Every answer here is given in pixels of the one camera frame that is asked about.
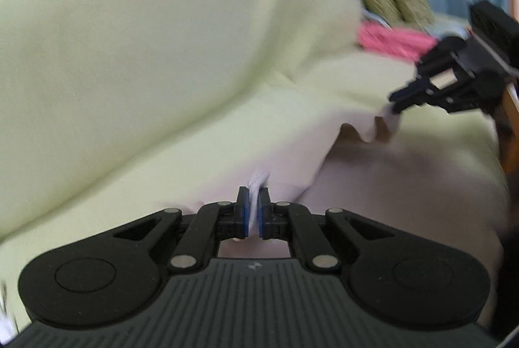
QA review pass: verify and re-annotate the wooden furniture frame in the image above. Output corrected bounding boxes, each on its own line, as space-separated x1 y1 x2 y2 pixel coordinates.
495 0 519 175

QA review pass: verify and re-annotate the pink towel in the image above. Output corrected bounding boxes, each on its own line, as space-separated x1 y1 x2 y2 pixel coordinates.
356 21 439 59

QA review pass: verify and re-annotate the green covered sofa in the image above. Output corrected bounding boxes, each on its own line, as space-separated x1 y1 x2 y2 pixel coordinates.
0 0 503 336

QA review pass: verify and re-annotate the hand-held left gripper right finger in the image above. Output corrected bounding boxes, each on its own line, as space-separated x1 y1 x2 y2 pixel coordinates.
257 187 397 274

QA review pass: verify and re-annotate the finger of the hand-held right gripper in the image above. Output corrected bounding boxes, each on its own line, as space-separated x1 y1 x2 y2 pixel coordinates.
390 77 438 114

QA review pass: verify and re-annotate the beige garment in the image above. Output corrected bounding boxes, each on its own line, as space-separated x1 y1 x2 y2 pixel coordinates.
195 105 512 264

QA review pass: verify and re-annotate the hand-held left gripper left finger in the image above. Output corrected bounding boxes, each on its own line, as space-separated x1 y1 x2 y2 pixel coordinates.
113 186 253 274

